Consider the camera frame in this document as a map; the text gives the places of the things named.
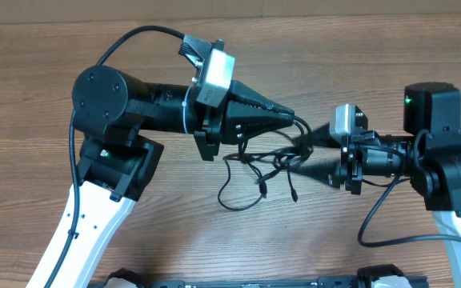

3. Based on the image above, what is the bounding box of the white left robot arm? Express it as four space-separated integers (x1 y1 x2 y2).
29 66 295 287

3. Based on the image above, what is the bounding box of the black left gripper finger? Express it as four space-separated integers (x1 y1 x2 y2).
222 101 295 145
228 80 295 115

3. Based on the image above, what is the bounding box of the thin black USB-C cable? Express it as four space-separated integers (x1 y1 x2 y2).
217 139 295 212

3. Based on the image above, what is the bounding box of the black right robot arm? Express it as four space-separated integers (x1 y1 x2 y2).
291 82 461 287

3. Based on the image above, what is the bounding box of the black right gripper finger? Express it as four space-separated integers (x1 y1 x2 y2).
311 122 341 149
290 162 341 186

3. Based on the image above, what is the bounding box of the grey plug braided cable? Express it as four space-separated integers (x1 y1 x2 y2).
246 159 268 200

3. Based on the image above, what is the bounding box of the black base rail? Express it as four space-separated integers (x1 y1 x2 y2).
89 264 430 288

